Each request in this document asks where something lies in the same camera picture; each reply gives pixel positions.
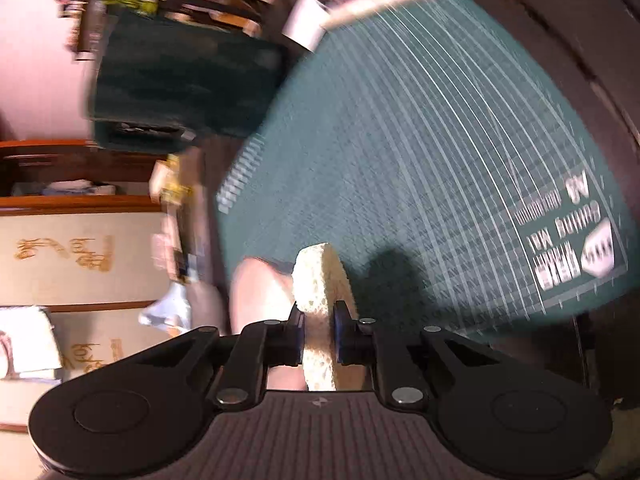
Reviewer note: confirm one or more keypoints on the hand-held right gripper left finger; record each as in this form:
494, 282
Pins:
299, 340

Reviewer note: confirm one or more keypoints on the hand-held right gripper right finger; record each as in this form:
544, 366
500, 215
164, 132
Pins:
340, 337

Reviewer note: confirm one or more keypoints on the cream round sponge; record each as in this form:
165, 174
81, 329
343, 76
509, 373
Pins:
320, 280

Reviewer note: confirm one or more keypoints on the goose-shaped ceramic pot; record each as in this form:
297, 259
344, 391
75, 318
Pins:
200, 305

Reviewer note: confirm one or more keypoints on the stack of books and papers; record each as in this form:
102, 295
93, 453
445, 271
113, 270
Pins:
182, 210

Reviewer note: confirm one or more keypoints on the green cutting mat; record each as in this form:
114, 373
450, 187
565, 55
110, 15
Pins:
400, 160

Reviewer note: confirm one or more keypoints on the calligraphy panel door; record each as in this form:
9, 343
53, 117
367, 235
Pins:
75, 260

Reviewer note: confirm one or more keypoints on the dark green kettle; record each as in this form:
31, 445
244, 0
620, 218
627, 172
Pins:
185, 85

